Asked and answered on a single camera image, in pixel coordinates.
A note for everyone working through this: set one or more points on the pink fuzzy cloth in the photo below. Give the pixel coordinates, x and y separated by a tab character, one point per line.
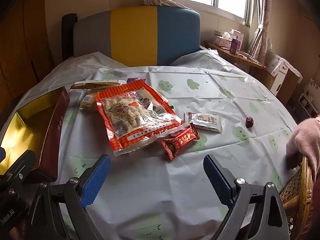
304	142

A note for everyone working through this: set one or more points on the white cardboard box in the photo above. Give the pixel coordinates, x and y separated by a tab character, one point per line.
279	67

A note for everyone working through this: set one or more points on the wicker rattan chair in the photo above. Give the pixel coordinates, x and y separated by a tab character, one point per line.
300	199

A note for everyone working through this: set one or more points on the beige cracker pack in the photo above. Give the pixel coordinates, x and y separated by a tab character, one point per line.
88	103

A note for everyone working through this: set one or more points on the purple snack packet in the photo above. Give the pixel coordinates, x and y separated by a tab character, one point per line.
133	79

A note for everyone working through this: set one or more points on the gold brown snack bag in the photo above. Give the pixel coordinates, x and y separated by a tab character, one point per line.
97	84

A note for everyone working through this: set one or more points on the red gold gift box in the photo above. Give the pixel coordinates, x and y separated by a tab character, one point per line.
37	126

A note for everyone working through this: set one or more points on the grey yellow blue headboard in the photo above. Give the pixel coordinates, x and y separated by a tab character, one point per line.
139	36

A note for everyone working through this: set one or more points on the large orange rice-cracker bag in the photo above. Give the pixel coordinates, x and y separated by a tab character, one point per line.
135	116

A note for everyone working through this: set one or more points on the tissue box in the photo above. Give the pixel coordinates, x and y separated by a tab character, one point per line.
222	39

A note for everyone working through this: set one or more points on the wooden side desk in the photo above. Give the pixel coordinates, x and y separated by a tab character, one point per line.
236	59

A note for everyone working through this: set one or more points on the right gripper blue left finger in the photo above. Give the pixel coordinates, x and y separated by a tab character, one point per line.
92	180

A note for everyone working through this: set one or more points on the red shiny snack packet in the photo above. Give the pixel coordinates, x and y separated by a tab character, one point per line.
173	145

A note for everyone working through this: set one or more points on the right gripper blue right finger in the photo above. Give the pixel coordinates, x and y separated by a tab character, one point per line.
220	179

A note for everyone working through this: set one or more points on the red jujube date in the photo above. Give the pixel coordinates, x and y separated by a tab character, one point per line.
249	122

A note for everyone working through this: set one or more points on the purple small box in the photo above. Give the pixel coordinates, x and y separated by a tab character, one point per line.
235	46

